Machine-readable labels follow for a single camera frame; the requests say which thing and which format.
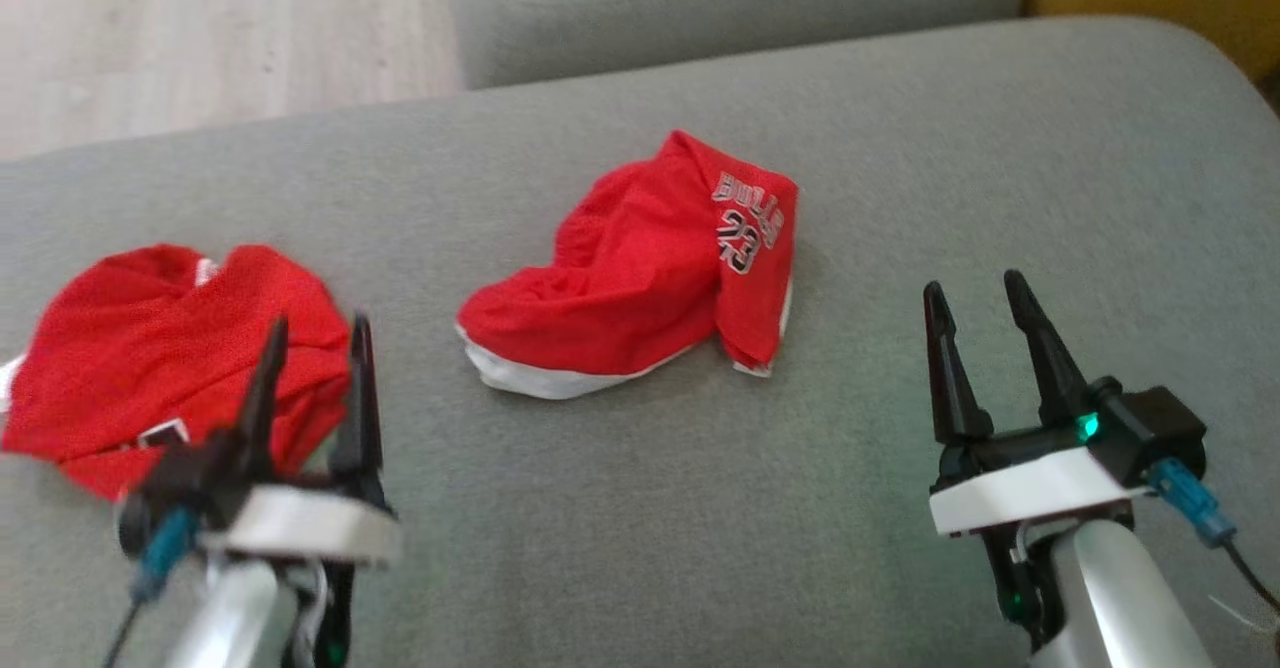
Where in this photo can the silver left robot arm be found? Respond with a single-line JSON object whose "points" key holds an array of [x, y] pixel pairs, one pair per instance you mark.
{"points": [[225, 618]]}

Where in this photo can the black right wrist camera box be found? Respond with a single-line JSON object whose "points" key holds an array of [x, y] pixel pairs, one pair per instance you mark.
{"points": [[1150, 428]]}

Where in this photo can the red Bulls 23 jersey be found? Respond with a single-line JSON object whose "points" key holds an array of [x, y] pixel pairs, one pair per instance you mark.
{"points": [[150, 348]]}

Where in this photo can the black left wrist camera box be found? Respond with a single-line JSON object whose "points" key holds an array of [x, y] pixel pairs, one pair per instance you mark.
{"points": [[175, 483]]}

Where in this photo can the red basketball shorts white trim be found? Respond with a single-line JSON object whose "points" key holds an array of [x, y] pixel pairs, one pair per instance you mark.
{"points": [[620, 288]]}

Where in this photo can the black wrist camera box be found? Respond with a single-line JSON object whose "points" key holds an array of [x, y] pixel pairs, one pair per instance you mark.
{"points": [[1150, 428], [175, 483]]}

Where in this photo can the grey sofa seat cushion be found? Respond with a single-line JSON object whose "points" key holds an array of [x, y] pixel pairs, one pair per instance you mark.
{"points": [[640, 528]]}

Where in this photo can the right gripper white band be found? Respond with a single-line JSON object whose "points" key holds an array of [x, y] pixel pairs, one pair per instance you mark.
{"points": [[1030, 493]]}

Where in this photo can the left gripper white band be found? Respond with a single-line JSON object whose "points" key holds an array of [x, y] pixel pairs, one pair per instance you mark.
{"points": [[300, 523]]}

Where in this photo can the grey sofa back cushion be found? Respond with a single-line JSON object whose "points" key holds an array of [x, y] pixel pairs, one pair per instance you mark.
{"points": [[740, 8]]}

